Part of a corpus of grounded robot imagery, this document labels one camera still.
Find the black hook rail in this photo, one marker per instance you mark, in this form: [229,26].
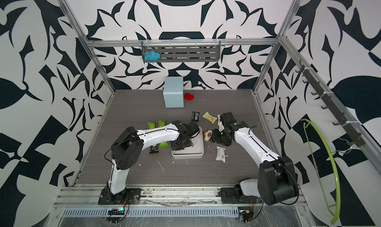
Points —
[343,118]

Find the grey wall shelf rack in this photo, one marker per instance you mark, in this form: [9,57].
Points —
[184,51]

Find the light blue drawer box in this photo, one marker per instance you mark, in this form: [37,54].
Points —
[173,92]

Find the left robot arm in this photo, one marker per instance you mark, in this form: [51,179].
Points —
[126,150]

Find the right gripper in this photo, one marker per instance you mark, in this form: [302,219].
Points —
[214,137]

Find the red small object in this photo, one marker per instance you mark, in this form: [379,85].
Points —
[189,96]

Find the clear snack packet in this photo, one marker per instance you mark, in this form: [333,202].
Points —
[220,155]

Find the white cookie packet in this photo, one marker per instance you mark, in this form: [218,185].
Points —
[220,125]

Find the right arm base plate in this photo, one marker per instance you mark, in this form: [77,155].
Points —
[235,196]

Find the blue crumpled cloth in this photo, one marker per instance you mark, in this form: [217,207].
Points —
[152,56]

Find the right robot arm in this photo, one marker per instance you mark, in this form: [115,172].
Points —
[277,181]

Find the brown white plush toy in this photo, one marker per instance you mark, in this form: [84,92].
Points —
[207,134]

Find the white storage box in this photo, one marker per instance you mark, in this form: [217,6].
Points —
[194,151]

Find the cream cookie packet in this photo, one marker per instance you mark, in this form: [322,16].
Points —
[210,117]

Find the black barcode snack packet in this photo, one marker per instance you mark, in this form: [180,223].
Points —
[195,116]

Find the green cookie packet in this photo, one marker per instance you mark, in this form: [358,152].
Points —
[151,125]
[161,123]
[164,144]

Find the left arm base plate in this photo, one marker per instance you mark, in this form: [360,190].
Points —
[131,195]

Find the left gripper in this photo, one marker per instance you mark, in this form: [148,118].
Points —
[188,142]

